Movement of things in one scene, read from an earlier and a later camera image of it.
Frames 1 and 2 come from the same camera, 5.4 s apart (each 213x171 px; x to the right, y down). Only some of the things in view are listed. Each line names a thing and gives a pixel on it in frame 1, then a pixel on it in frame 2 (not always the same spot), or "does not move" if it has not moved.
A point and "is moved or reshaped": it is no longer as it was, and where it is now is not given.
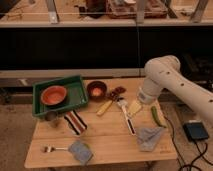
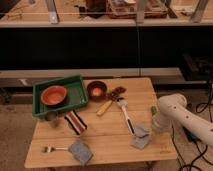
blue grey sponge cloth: [81, 151] does not move
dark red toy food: [116, 94] does not move
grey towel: [147, 137] is moved or reshaped
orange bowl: [53, 95] does not move
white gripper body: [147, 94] → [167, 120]
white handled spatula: [130, 124] does not move
